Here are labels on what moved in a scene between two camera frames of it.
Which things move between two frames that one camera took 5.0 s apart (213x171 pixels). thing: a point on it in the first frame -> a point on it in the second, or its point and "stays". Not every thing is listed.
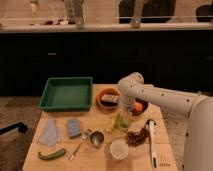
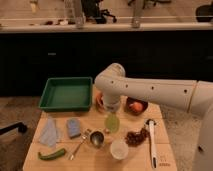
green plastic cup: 123,120 -> 112,122
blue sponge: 74,127 stays
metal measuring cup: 97,138 stays
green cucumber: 57,154 stays
